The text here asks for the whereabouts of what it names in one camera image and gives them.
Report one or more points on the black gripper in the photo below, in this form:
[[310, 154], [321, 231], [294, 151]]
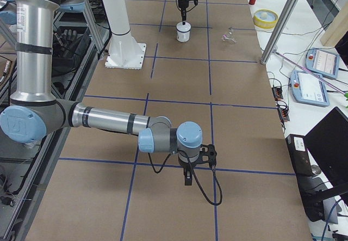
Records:
[[182, 4], [187, 168]]

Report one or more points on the white enamel mug lid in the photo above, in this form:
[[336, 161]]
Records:
[[183, 27]]

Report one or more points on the clear glass funnel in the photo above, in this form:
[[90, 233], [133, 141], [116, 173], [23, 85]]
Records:
[[229, 36]]

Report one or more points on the white enamel mug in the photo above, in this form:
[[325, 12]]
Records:
[[183, 37]]

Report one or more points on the yellow tape roll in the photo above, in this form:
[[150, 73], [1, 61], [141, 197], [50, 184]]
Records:
[[264, 18]]

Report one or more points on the black desktop computer box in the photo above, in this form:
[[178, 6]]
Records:
[[317, 199]]

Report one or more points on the black computer monitor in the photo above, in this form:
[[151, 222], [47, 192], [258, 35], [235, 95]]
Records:
[[327, 143]]

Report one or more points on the near blue teach pendant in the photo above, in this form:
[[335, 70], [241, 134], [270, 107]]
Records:
[[308, 90]]

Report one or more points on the blue teach pendant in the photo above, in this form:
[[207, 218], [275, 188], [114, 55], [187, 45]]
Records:
[[323, 62], [308, 90]]

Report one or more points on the far blue teach pendant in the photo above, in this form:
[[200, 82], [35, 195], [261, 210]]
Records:
[[323, 62]]

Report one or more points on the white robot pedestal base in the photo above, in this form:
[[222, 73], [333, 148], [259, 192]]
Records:
[[124, 51]]

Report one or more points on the aluminium frame post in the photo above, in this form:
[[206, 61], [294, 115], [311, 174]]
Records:
[[283, 19]]

